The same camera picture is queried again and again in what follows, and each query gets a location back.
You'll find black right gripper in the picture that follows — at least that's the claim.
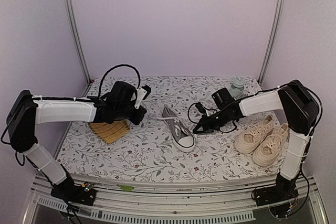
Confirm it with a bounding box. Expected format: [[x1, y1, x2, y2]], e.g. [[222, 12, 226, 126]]
[[193, 108, 230, 134]]

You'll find grey sneaker with white laces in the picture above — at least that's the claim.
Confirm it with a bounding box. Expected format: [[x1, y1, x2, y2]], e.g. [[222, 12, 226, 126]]
[[157, 104, 196, 153]]

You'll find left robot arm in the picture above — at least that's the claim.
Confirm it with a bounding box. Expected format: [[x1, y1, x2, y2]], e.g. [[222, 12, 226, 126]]
[[6, 81, 151, 200]]

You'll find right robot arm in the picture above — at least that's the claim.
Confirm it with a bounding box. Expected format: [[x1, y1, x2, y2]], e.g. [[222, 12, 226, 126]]
[[193, 80, 323, 180]]

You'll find yellow bamboo fan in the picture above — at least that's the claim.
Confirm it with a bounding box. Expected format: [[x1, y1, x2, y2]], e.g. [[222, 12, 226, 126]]
[[88, 121, 130, 144]]

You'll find floral patterned table mat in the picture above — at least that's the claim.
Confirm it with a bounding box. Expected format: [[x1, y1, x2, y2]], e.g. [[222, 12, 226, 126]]
[[57, 77, 286, 183]]

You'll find beige sneaker inner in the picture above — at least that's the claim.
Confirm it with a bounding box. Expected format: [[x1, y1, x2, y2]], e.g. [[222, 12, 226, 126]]
[[234, 115, 274, 154]]

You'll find beige sneaker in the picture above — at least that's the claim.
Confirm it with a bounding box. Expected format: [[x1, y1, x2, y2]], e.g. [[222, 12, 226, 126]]
[[234, 115, 274, 154], [252, 123, 289, 167]]

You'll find beige sneaker outer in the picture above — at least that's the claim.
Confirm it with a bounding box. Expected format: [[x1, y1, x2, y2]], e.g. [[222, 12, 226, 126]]
[[252, 123, 289, 167]]

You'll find green tape piece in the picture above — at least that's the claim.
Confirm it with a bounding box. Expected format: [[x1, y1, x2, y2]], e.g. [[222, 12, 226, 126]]
[[118, 185, 134, 192]]

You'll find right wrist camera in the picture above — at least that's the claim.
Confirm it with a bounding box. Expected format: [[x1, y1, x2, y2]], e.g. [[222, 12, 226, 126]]
[[195, 102, 210, 116]]

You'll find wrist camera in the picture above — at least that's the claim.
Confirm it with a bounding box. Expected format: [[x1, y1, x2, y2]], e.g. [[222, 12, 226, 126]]
[[134, 85, 151, 109], [195, 102, 210, 116]]

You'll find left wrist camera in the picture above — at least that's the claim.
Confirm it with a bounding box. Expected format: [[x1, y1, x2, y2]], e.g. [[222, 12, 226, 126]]
[[134, 85, 151, 109]]

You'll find black left camera cable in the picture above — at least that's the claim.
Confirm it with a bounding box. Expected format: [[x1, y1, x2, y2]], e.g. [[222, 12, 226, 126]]
[[98, 63, 141, 99]]

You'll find black camera cable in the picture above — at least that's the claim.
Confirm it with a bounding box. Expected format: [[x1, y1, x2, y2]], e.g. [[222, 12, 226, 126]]
[[98, 63, 141, 99], [186, 102, 238, 134]]

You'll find black right camera cable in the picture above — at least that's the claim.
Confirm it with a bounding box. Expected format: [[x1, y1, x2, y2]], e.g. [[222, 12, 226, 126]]
[[186, 102, 238, 134]]

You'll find aluminium front rail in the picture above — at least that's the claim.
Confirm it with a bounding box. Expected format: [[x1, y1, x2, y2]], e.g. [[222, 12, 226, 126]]
[[23, 175, 330, 223]]

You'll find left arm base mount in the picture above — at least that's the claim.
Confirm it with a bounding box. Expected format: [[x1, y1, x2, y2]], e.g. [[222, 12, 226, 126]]
[[50, 179, 97, 206]]

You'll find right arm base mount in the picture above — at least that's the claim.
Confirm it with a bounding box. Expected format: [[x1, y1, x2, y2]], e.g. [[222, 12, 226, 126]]
[[251, 180, 299, 206]]

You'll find left aluminium frame post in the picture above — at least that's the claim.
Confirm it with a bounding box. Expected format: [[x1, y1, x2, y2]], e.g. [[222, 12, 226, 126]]
[[64, 0, 91, 84]]

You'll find aluminium frame post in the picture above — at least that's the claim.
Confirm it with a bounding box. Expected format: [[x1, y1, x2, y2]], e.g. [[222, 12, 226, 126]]
[[258, 0, 285, 86], [64, 0, 91, 84]]

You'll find right aluminium frame post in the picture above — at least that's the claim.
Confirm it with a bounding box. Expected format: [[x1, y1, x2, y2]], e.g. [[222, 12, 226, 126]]
[[258, 0, 285, 86]]

